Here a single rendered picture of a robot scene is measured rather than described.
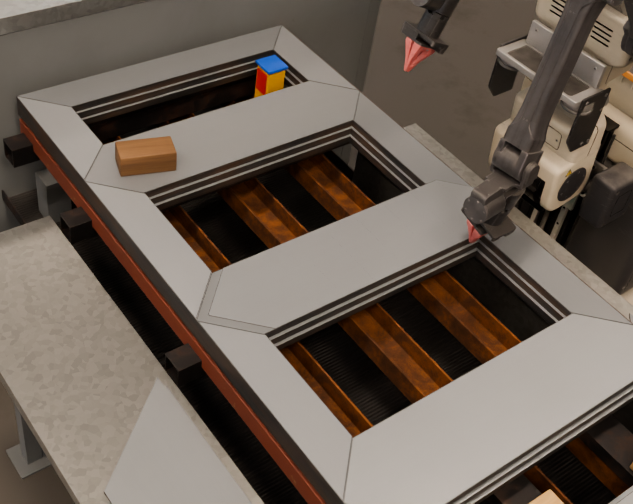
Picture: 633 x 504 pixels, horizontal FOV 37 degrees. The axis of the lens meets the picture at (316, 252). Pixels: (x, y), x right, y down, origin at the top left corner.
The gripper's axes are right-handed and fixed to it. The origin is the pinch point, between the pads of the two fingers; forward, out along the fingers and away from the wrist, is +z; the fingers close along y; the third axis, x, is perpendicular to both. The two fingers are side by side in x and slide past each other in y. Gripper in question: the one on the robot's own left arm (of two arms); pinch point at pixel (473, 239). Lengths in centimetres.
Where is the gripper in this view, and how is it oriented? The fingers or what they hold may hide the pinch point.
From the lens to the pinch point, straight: 200.5
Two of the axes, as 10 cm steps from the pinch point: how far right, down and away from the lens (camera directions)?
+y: 5.4, 7.7, -3.5
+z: -2.5, 5.4, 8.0
